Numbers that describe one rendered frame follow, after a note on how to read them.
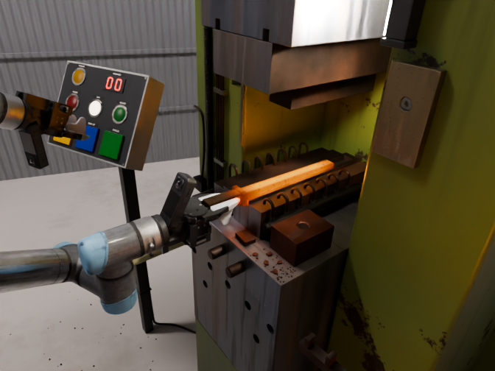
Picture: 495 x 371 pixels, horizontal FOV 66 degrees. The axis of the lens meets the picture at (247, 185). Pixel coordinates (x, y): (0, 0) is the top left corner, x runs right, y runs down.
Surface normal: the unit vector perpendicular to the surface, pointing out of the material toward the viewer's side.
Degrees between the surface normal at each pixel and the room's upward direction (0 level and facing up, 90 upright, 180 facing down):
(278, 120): 90
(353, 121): 90
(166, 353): 0
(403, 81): 90
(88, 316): 0
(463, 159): 90
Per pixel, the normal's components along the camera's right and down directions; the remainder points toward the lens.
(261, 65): -0.80, 0.28
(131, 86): -0.38, -0.06
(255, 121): 0.61, 0.42
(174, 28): 0.34, 0.48
